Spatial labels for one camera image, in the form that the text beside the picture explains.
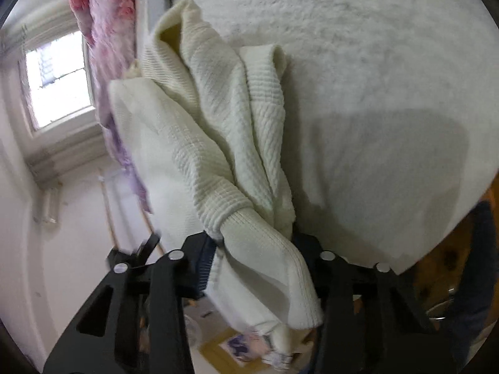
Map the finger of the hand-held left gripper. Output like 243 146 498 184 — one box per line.
133 233 162 267

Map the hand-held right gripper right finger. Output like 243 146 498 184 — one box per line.
292 234 458 374

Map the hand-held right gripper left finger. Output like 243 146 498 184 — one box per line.
42 232 219 374

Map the white button jacket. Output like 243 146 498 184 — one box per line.
107 0 324 369

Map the grey striped curtain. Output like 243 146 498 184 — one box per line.
0 0 79 53
23 122 108 182

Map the wooden bed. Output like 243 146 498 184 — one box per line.
134 0 499 275

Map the white framed window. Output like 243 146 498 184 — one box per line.
16 27 98 137

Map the purple floral quilt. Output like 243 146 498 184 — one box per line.
67 0 153 215

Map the wooden rail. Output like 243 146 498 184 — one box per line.
140 203 166 254
99 171 118 246

